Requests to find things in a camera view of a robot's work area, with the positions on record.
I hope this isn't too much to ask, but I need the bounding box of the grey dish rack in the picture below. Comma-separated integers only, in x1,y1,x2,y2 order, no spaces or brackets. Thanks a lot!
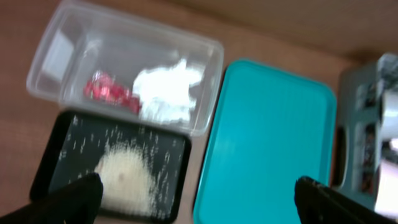
331,53,397,210

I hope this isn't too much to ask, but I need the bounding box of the cooked rice pile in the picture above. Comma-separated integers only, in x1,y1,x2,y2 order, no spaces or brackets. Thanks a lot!
58,114,184,220

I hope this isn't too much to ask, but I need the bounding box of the clear plastic bin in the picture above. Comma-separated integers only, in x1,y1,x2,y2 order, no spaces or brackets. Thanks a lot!
26,1,224,136

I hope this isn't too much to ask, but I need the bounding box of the white tissue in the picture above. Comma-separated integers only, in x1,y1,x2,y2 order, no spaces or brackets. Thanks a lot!
132,58,205,124

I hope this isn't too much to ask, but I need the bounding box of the grey-green bowl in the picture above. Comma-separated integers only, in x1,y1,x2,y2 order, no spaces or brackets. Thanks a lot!
380,91,397,140

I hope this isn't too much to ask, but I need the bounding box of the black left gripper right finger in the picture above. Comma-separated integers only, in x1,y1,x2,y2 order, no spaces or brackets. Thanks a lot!
294,176,395,224

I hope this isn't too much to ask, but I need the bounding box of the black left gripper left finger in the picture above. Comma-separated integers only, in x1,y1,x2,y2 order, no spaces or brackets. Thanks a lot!
1,173,103,224

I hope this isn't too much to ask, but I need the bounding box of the black tray bin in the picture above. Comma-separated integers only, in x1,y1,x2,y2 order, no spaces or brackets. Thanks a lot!
30,111,192,223

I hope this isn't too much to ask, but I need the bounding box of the red foil snack wrapper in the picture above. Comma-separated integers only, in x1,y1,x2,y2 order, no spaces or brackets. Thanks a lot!
83,70,142,114

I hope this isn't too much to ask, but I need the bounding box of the teal plastic tray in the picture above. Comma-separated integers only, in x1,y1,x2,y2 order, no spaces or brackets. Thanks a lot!
193,60,336,224

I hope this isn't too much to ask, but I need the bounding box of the pink bowl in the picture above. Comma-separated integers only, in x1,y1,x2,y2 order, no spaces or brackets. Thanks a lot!
374,161,397,220

